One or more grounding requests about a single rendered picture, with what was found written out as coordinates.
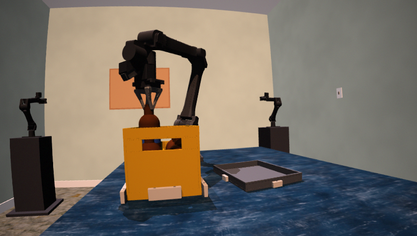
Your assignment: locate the orange divided crate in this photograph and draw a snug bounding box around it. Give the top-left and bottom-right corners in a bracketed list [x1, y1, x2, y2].
[122, 125, 202, 201]

